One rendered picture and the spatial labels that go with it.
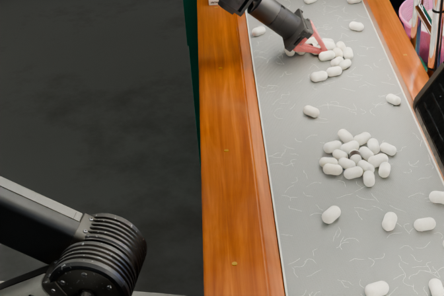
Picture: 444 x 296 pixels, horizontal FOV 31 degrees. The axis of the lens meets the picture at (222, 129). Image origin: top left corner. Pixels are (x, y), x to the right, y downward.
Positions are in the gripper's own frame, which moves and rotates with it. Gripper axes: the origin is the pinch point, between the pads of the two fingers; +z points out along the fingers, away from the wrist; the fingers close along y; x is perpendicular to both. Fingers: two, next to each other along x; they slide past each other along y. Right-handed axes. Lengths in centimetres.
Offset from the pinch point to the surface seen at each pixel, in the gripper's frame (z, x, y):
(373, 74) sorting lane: 8.2, -5.0, -9.7
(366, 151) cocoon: 1.0, -1.4, -40.3
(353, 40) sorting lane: 7.2, -4.0, 6.8
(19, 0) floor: -38, 137, 219
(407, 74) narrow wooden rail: 11.0, -10.8, -14.8
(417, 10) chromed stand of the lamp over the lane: 9.5, -19.7, -1.2
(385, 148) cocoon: 4.1, -3.4, -39.2
